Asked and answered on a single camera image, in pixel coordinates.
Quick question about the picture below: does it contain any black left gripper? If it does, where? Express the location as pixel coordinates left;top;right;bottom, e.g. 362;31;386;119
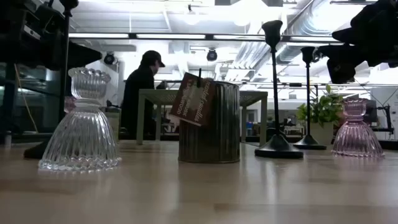
34;2;103;71

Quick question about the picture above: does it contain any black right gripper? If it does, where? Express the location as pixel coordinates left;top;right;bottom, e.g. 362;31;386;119
314;0;398;85

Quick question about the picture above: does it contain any pink glass candle holder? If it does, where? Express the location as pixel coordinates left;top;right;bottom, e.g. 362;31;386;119
330;97;386;159
63;95;77;114

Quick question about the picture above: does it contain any clear glass candle holder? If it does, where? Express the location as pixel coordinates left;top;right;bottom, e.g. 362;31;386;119
38;67;123;172

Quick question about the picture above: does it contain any black metal candlestick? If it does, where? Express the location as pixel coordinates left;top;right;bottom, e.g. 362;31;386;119
292;46;328;151
254;19;305;160
23;0;80;160

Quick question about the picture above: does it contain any grey metal-lid glass jar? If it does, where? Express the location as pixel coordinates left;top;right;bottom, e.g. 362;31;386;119
169;68;241;164

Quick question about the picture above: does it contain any person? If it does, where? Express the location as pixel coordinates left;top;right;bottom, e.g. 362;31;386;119
120;50;166;141

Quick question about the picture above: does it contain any green potted plant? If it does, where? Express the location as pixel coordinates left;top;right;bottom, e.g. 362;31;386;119
296;83;345;146

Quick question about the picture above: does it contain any yellow hanging cord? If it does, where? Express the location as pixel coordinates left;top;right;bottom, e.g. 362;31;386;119
13;63;40;134

